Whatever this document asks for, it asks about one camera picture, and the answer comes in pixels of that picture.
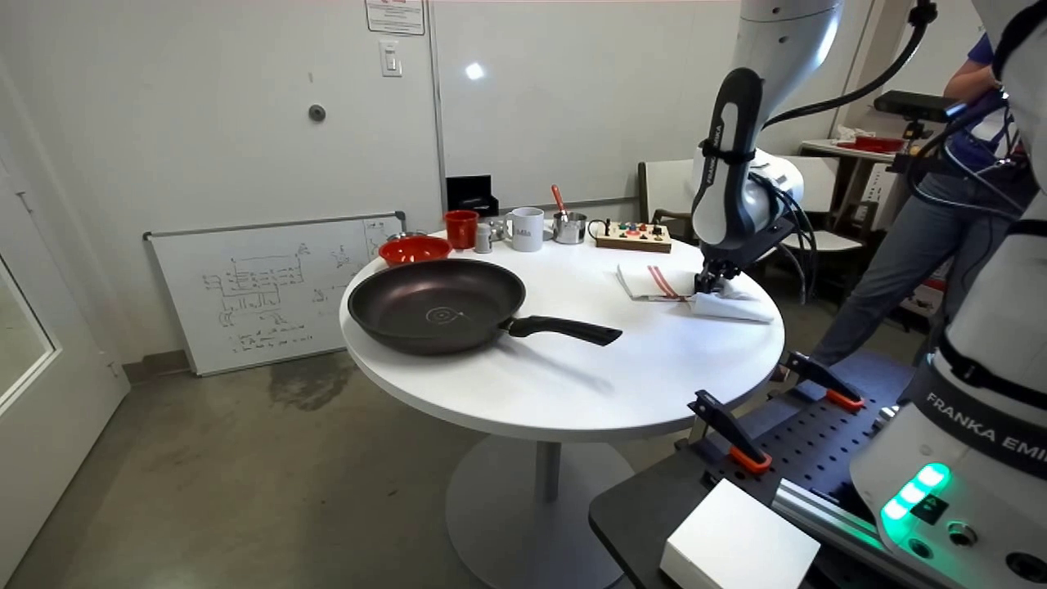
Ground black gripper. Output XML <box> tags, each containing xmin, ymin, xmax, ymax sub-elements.
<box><xmin>690</xmin><ymin>239</ymin><xmax>759</xmax><ymax>301</ymax></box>

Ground white striped cloth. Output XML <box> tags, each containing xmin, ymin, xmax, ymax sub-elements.
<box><xmin>614</xmin><ymin>259</ymin><xmax>779</xmax><ymax>326</ymax></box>

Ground person bare forearm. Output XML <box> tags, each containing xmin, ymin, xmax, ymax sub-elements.
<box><xmin>941</xmin><ymin>59</ymin><xmax>1002</xmax><ymax>109</ymax></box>

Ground wooden busy board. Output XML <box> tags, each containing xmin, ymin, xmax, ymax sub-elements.
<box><xmin>588</xmin><ymin>218</ymin><xmax>678</xmax><ymax>255</ymax></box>

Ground white side table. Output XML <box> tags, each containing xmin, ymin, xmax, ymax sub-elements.
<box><xmin>798</xmin><ymin>227</ymin><xmax>868</xmax><ymax>259</ymax></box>

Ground steel pot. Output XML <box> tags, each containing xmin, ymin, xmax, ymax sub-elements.
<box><xmin>551</xmin><ymin>211</ymin><xmax>588</xmax><ymax>249</ymax></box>

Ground white mug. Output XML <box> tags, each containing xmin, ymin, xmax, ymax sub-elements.
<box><xmin>501</xmin><ymin>206</ymin><xmax>547</xmax><ymax>255</ymax></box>

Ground person in blue shirt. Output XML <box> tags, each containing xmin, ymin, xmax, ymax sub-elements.
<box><xmin>813</xmin><ymin>31</ymin><xmax>1042</xmax><ymax>370</ymax></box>

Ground red tray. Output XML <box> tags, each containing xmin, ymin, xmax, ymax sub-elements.
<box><xmin>849</xmin><ymin>130</ymin><xmax>911</xmax><ymax>156</ymax></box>

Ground small metal cup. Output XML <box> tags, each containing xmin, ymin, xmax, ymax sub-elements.
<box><xmin>470</xmin><ymin>215</ymin><xmax>508</xmax><ymax>255</ymax></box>

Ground black perforated robot cart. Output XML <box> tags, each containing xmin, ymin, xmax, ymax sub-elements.
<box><xmin>585</xmin><ymin>346</ymin><xmax>951</xmax><ymax>589</ymax></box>

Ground red bowl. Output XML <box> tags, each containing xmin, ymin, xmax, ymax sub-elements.
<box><xmin>443</xmin><ymin>206</ymin><xmax>480</xmax><ymax>253</ymax></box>
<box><xmin>375</xmin><ymin>234</ymin><xmax>455</xmax><ymax>272</ymax></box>

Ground white box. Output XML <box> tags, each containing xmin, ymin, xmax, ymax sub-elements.
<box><xmin>658</xmin><ymin>475</ymin><xmax>825</xmax><ymax>589</ymax></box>

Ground black frying pan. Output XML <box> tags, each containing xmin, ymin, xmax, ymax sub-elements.
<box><xmin>344</xmin><ymin>255</ymin><xmax>628</xmax><ymax>360</ymax></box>

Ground black raised shelf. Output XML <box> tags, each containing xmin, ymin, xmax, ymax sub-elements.
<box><xmin>872</xmin><ymin>87</ymin><xmax>966</xmax><ymax>123</ymax></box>

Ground whiteboard with drawings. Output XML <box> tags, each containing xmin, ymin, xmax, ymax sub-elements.
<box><xmin>141</xmin><ymin>211</ymin><xmax>408</xmax><ymax>381</ymax></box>

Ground white door with window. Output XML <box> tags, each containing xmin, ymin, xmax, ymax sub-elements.
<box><xmin>0</xmin><ymin>128</ymin><xmax>131</xmax><ymax>587</ymax></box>

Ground black clamp orange handle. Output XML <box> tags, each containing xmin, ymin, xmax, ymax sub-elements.
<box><xmin>684</xmin><ymin>385</ymin><xmax>779</xmax><ymax>482</ymax></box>
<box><xmin>782</xmin><ymin>349</ymin><xmax>872</xmax><ymax>417</ymax></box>

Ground black wall file holder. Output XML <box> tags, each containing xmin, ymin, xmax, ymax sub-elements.
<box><xmin>443</xmin><ymin>172</ymin><xmax>501</xmax><ymax>218</ymax></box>

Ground aluminium rail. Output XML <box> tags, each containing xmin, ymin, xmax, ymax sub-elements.
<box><xmin>768</xmin><ymin>475</ymin><xmax>930</xmax><ymax>589</ymax></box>

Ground white table pedestal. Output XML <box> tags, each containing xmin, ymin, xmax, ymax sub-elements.
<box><xmin>443</xmin><ymin>436</ymin><xmax>637</xmax><ymax>589</ymax></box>

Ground black camera cable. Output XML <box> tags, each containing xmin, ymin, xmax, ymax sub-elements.
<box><xmin>750</xmin><ymin>0</ymin><xmax>941</xmax><ymax>309</ymax></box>

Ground white light switch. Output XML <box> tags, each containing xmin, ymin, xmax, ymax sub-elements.
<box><xmin>375</xmin><ymin>38</ymin><xmax>408</xmax><ymax>81</ymax></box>

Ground wall sign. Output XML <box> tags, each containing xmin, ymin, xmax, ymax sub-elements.
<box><xmin>360</xmin><ymin>0</ymin><xmax>429</xmax><ymax>38</ymax></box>

